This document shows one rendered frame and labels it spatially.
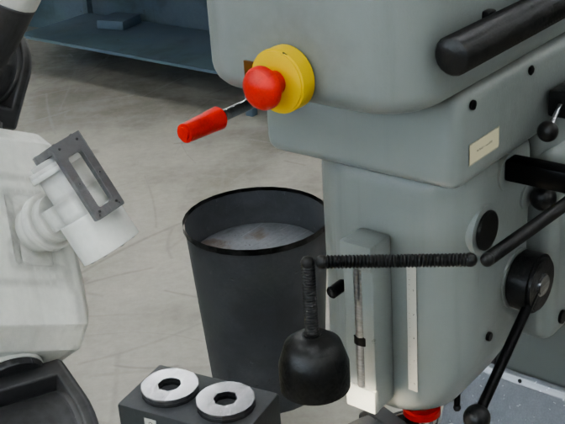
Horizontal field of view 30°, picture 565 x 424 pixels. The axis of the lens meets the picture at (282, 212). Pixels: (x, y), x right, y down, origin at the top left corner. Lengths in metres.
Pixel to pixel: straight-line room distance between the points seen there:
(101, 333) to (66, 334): 2.93
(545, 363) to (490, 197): 0.61
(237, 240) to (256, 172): 1.85
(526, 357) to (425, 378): 0.53
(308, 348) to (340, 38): 0.31
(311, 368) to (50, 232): 0.31
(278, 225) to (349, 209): 2.44
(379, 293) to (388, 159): 0.16
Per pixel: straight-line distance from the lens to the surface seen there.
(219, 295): 3.30
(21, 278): 1.13
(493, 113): 1.05
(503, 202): 1.17
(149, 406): 1.64
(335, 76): 0.93
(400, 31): 0.90
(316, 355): 1.04
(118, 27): 7.35
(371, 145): 1.06
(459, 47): 0.89
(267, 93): 0.92
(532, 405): 1.73
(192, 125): 1.02
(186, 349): 3.90
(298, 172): 5.31
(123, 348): 3.97
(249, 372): 3.43
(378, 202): 1.12
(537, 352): 1.70
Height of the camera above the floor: 2.05
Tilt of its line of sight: 25 degrees down
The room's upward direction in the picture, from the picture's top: 4 degrees counter-clockwise
